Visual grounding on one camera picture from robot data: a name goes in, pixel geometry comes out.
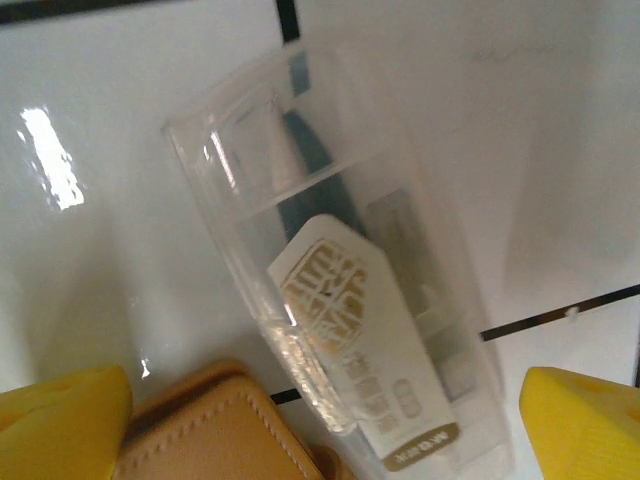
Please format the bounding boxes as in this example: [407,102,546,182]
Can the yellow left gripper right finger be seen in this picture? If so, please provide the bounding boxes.
[519,367,640,480]

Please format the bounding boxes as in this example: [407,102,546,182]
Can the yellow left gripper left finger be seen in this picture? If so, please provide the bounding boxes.
[0,365,134,480]

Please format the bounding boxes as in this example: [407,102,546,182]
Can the white gold-printed packet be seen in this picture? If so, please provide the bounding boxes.
[267,214,459,474]

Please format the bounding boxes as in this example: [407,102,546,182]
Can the clear plastic tube case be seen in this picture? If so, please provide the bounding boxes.
[160,47,516,480]

